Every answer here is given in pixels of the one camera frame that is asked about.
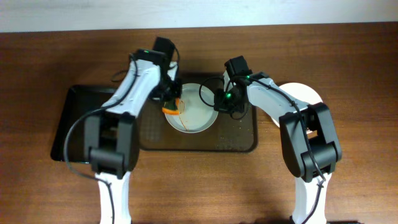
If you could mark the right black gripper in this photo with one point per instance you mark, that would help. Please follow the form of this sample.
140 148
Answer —
222 104

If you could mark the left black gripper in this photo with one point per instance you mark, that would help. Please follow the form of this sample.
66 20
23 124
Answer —
171 94

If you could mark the orange green scrub sponge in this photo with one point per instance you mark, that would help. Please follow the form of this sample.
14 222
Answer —
171 107

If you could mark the white plate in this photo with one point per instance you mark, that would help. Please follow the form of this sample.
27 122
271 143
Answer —
195 116
298 91

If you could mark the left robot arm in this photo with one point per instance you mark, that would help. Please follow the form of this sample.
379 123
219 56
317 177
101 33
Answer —
111 138

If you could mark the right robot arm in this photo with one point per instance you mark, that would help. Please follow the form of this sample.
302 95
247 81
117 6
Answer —
310 145

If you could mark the brown serving tray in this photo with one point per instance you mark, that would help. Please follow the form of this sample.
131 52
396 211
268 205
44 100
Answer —
227 134

